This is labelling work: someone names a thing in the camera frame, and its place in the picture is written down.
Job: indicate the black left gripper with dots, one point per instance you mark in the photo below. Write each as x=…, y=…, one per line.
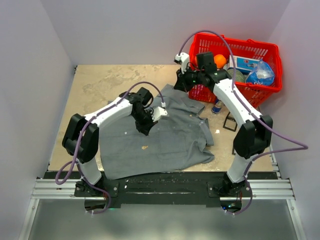
x=145, y=129

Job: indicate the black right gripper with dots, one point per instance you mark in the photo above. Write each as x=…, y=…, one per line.
x=181, y=84

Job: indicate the grey button-up shirt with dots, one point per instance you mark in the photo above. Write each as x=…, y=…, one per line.
x=176, y=142

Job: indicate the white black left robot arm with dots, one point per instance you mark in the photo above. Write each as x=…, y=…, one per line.
x=83, y=133

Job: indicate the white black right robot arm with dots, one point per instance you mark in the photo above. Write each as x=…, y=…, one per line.
x=253, y=136

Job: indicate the blue silver drink can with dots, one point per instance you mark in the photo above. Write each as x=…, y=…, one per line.
x=217, y=106

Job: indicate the orange fruit right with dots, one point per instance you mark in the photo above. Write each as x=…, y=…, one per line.
x=220, y=61

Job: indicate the green melon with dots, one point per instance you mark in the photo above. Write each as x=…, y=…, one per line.
x=239, y=76

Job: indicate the white blue light bulb box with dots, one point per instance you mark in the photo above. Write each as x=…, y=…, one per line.
x=243, y=64

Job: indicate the red plastic shopping basket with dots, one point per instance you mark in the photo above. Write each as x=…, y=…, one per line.
x=268, y=52

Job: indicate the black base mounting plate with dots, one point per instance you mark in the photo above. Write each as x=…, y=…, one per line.
x=176, y=188

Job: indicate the blue plastic bag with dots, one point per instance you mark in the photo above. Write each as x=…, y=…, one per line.
x=261, y=74

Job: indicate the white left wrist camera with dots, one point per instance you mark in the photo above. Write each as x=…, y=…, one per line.
x=158, y=113

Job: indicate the black rectangular frame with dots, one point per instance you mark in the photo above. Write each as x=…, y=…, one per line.
x=230, y=123

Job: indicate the aluminium frame rail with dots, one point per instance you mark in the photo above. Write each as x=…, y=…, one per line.
x=45, y=189

